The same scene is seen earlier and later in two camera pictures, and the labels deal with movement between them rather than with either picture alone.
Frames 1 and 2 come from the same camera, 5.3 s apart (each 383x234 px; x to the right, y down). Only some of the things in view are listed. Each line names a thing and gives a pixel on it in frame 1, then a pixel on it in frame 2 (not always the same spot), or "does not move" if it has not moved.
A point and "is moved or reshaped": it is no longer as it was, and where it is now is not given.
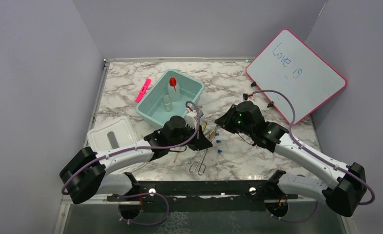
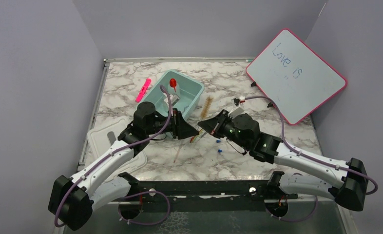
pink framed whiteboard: x=288 y=65 does not move
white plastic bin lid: x=118 y=133 does not move
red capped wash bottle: x=174 y=90 does not move
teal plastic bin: x=168 y=96 does not move
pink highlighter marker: x=143 y=89 does not move
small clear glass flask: x=167 y=105 → x=174 y=99
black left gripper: x=201 y=143 → x=180 y=128
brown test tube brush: x=212 y=134 is moved or reshaped
